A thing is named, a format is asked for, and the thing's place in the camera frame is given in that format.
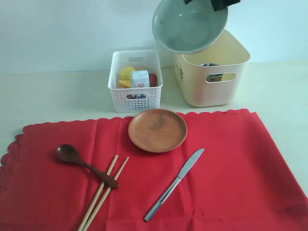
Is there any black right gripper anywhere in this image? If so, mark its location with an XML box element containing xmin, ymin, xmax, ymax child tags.
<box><xmin>184</xmin><ymin>0</ymin><xmax>242</xmax><ymax>12</ymax></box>

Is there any pale green ceramic bowl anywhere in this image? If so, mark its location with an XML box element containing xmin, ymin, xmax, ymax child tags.
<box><xmin>152</xmin><ymin>0</ymin><xmax>228</xmax><ymax>54</ymax></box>

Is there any stainless steel cup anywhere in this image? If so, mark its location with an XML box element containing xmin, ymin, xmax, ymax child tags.
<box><xmin>201</xmin><ymin>63</ymin><xmax>223</xmax><ymax>83</ymax></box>

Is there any red sausage piece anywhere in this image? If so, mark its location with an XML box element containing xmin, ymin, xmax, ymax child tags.
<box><xmin>149</xmin><ymin>73</ymin><xmax>158</xmax><ymax>87</ymax></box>

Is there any blue white milk carton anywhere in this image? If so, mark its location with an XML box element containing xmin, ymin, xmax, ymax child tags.
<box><xmin>131</xmin><ymin>70</ymin><xmax>150</xmax><ymax>88</ymax></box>

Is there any yellow lemon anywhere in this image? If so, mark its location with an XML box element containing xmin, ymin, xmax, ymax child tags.
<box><xmin>119</xmin><ymin>66</ymin><xmax>136</xmax><ymax>80</ymax></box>

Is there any yellow cheese wedge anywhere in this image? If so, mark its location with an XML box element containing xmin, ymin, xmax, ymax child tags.
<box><xmin>118</xmin><ymin>80</ymin><xmax>131</xmax><ymax>89</ymax></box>

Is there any brown clay plate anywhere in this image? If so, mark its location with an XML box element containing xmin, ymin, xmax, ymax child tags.
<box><xmin>128</xmin><ymin>108</ymin><xmax>188</xmax><ymax>153</ymax></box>

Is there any dark wooden spoon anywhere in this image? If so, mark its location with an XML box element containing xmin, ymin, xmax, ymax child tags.
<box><xmin>56</xmin><ymin>144</ymin><xmax>119</xmax><ymax>189</ymax></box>

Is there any wooden chopstick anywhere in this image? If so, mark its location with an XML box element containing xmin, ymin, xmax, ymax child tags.
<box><xmin>78</xmin><ymin>157</ymin><xmax>129</xmax><ymax>231</ymax></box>
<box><xmin>77</xmin><ymin>154</ymin><xmax>119</xmax><ymax>231</ymax></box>

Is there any cream plastic bin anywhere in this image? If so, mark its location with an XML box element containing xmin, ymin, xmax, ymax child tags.
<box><xmin>174</xmin><ymin>30</ymin><xmax>250</xmax><ymax>107</ymax></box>

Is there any white perforated plastic basket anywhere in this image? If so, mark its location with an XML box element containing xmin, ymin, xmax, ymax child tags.
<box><xmin>108</xmin><ymin>50</ymin><xmax>163</xmax><ymax>113</ymax></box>

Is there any red scalloped cloth mat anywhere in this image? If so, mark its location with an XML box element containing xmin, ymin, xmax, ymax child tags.
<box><xmin>0</xmin><ymin>109</ymin><xmax>308</xmax><ymax>231</ymax></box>

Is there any steel table knife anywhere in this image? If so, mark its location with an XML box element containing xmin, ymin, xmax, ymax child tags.
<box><xmin>144</xmin><ymin>148</ymin><xmax>205</xmax><ymax>222</ymax></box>

